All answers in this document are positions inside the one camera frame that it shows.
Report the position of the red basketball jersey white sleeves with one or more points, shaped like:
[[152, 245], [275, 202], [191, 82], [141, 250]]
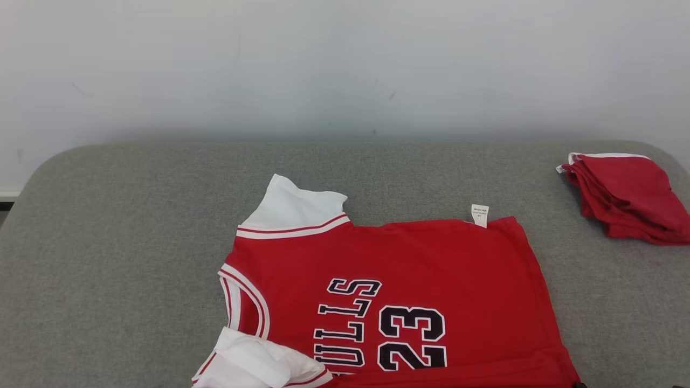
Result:
[[431, 269]]

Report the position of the red shorts white trim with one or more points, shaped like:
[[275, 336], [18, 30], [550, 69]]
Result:
[[630, 194]]

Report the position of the white skirting board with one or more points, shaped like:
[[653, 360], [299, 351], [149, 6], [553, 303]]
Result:
[[8, 193]]

